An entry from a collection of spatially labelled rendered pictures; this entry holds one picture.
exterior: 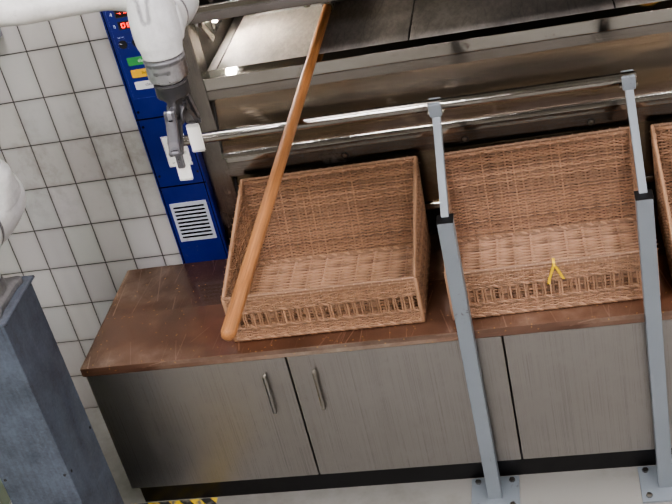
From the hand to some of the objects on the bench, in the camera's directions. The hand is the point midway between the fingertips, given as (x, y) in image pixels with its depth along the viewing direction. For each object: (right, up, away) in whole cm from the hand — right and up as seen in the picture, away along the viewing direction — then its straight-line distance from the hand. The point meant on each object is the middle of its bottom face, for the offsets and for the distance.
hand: (192, 160), depth 254 cm
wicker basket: (+93, -24, +65) cm, 116 cm away
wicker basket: (+33, -31, +78) cm, 90 cm away
